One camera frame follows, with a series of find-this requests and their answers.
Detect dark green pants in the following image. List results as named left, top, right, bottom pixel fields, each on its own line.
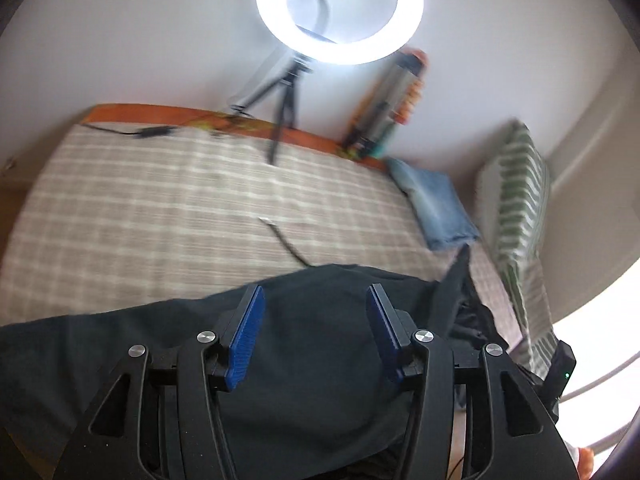
left=0, top=244, right=511, bottom=480

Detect green patterned white pillow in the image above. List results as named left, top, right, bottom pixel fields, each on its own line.
left=475, top=122, right=558, bottom=378

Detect folded blue jeans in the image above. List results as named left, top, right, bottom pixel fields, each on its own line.
left=385, top=158, right=480, bottom=252

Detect pink checked blanket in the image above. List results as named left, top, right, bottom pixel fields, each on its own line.
left=0, top=123, right=526, bottom=351

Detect orange bed sheet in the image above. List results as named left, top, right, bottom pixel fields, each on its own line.
left=80, top=103, right=388, bottom=172

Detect folded silver tripod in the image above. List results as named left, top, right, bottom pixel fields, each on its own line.
left=340, top=52, right=426, bottom=160

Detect black pants drawstring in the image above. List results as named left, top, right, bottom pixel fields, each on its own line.
left=258, top=217, right=312, bottom=268

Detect black ring light cable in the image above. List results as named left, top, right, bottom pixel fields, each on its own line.
left=81, top=121, right=181, bottom=140

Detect white ring light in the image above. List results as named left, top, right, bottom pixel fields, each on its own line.
left=255, top=0, right=427, bottom=65

